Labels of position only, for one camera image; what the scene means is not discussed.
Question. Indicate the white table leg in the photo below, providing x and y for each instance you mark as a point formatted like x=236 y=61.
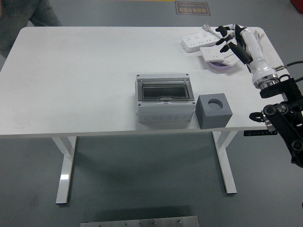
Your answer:
x=65 y=177
x=228 y=170

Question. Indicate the person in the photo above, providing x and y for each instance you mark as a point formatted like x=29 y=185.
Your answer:
x=14 y=23

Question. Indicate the white socket panel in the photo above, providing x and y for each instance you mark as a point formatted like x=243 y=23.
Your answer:
x=230 y=61

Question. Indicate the long white power strip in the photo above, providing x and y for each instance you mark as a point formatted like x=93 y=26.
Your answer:
x=196 y=41

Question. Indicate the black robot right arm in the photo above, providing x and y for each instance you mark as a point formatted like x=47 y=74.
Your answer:
x=284 y=118

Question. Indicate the grey electrical enclosure box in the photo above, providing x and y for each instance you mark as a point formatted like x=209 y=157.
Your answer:
x=163 y=111

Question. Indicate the red crate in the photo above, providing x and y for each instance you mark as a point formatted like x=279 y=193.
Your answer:
x=298 y=6

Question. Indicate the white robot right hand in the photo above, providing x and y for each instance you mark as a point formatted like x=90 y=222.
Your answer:
x=255 y=52

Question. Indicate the purple round dish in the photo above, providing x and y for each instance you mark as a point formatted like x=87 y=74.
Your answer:
x=219 y=66

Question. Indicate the short white power strip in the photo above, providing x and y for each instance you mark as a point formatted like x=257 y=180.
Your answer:
x=210 y=54

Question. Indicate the grey cube holder block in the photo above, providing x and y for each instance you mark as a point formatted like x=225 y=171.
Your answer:
x=213 y=118

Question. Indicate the black table control panel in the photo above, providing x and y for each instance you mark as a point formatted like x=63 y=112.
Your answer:
x=255 y=133

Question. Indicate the grey metal plate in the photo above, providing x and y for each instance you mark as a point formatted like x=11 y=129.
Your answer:
x=142 y=222

